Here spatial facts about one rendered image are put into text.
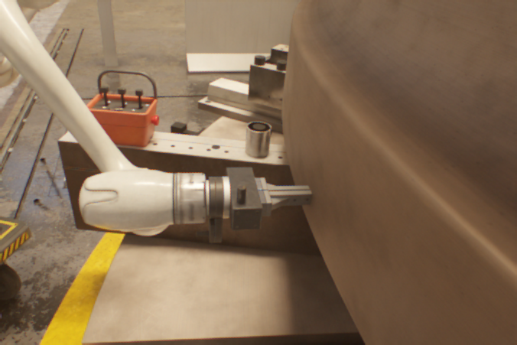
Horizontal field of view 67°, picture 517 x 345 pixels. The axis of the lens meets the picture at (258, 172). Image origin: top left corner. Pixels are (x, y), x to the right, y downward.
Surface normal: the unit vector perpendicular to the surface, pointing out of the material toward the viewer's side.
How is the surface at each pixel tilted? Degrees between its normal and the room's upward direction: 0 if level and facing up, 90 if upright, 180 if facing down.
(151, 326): 0
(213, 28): 90
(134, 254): 0
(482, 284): 90
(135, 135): 97
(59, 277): 0
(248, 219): 90
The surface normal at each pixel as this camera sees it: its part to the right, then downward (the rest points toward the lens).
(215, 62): 0.23, -0.36
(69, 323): 0.08, -0.84
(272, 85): -0.45, 0.44
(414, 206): -0.96, 0.07
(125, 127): -0.04, 0.62
